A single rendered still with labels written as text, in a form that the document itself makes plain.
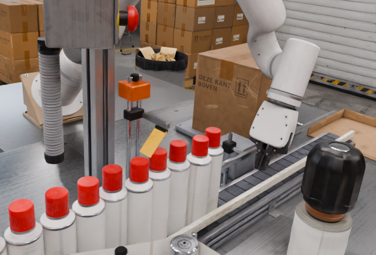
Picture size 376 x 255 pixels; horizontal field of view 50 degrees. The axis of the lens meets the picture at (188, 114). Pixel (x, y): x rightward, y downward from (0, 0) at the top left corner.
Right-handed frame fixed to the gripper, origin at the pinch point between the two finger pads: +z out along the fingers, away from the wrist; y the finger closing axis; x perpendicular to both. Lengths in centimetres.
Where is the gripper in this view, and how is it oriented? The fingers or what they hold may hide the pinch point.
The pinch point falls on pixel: (262, 161)
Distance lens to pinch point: 105.3
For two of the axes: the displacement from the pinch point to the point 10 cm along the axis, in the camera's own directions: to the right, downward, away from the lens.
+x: 6.3, 1.1, 7.7
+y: 7.1, 3.0, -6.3
